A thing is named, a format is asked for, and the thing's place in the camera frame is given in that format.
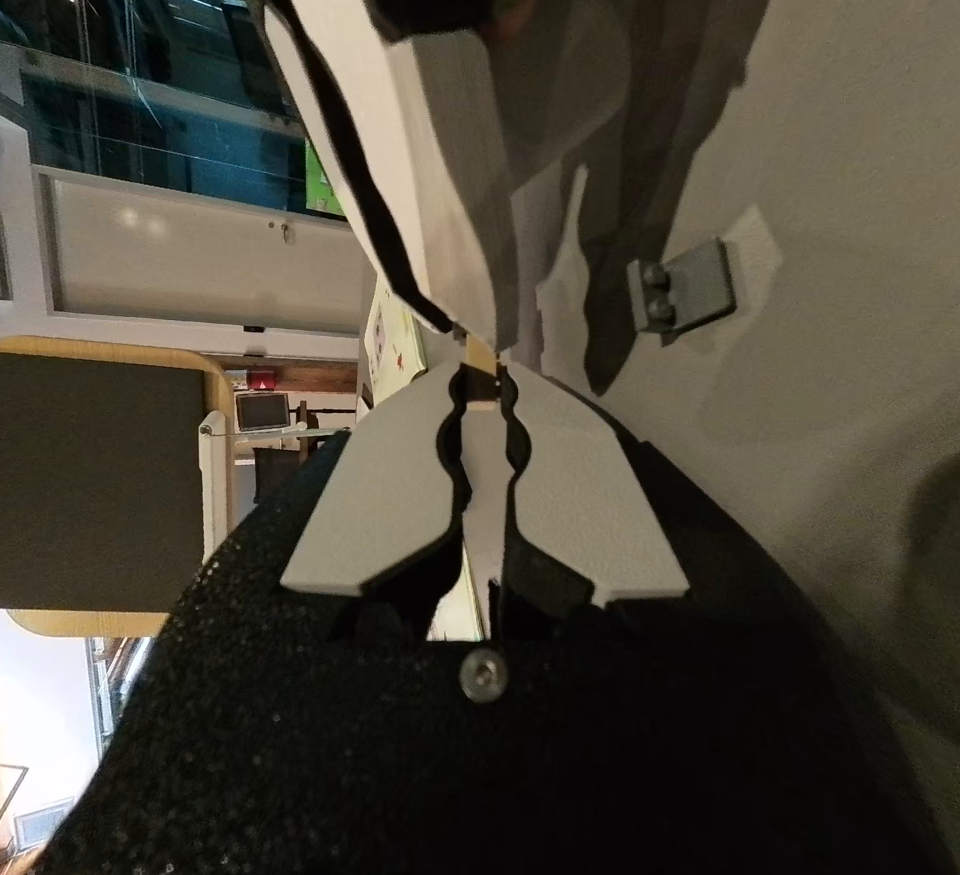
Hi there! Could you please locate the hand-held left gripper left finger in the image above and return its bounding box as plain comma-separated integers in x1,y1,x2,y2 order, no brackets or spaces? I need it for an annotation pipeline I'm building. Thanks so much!
279,361,475,599

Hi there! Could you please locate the white cabinet door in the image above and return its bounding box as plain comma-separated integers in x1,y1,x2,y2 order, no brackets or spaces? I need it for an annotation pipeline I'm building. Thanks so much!
33,164,376,317

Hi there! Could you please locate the open instruction booklet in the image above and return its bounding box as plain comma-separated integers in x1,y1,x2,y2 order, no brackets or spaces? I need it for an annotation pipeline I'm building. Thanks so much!
363,282,430,377

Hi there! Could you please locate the dark panel yellow frame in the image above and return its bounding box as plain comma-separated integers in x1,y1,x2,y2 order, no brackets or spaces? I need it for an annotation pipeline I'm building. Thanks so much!
0,335,235,638

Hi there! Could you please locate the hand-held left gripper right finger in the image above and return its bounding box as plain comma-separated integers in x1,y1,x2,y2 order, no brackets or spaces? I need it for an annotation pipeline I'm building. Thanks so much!
498,365,693,604

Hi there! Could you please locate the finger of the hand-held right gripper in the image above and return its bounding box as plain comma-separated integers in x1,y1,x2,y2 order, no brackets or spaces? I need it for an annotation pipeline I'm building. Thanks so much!
262,5,455,335
266,0,526,356

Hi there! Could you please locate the grey desk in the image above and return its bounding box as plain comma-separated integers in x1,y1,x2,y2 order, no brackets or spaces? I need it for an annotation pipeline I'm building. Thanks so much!
352,0,960,875

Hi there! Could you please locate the dark grey square brick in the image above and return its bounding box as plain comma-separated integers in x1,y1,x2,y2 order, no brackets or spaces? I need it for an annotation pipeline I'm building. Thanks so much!
626,237,738,347

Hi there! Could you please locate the yellow brick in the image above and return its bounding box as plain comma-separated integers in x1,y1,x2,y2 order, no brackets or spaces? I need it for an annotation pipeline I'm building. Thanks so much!
461,342,502,411

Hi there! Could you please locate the green cardboard toy box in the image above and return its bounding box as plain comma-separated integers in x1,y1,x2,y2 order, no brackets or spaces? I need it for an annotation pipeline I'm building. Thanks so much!
303,138,348,218

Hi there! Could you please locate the small monitor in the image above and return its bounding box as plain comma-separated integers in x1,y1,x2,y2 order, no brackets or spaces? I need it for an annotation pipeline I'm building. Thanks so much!
234,391,291,434

